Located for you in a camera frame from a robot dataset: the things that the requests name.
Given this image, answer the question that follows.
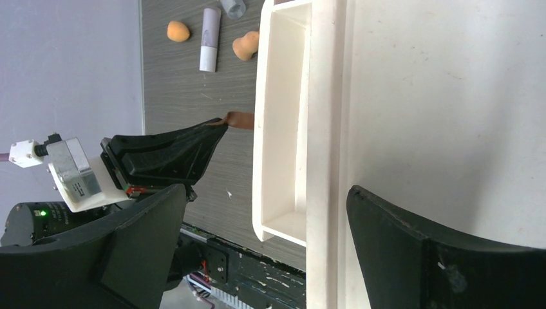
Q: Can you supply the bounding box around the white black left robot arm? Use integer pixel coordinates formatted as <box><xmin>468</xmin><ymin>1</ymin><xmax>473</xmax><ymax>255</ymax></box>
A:
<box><xmin>1</xmin><ymin>118</ymin><xmax>228</xmax><ymax>246</ymax></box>

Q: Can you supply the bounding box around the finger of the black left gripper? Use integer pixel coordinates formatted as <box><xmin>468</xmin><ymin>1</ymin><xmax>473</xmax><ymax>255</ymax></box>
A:
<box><xmin>101</xmin><ymin>118</ymin><xmax>228</xmax><ymax>190</ymax></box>

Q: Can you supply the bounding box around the white drawer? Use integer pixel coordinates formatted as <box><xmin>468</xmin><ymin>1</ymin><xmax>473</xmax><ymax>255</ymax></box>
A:
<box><xmin>252</xmin><ymin>1</ymin><xmax>312</xmax><ymax>247</ymax></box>

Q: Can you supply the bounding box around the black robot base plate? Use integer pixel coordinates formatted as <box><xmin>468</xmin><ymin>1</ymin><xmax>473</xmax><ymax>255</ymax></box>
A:
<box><xmin>165</xmin><ymin>224</ymin><xmax>306</xmax><ymax>308</ymax></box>

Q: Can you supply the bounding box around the white purple tube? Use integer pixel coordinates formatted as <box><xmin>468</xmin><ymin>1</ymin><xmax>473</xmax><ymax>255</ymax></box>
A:
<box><xmin>199</xmin><ymin>7</ymin><xmax>221</xmax><ymax>73</ymax></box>

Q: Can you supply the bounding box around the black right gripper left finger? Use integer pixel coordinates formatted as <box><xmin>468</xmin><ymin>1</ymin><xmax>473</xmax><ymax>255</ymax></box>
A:
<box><xmin>1</xmin><ymin>185</ymin><xmax>187</xmax><ymax>308</ymax></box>

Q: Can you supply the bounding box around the orange makeup sponge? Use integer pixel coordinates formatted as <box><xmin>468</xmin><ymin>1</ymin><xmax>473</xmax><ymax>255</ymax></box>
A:
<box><xmin>166</xmin><ymin>21</ymin><xmax>191</xmax><ymax>42</ymax></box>

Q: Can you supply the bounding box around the white drawer cabinet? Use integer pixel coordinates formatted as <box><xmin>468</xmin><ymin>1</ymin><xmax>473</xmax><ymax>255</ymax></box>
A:
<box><xmin>306</xmin><ymin>1</ymin><xmax>545</xmax><ymax>308</ymax></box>

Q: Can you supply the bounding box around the clear vial black cap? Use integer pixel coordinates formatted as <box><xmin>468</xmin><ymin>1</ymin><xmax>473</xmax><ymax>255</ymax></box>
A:
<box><xmin>220</xmin><ymin>0</ymin><xmax>247</xmax><ymax>20</ymax></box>

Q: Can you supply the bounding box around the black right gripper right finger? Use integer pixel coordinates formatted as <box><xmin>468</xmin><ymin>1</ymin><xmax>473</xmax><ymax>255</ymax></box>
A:
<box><xmin>346</xmin><ymin>185</ymin><xmax>545</xmax><ymax>308</ymax></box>

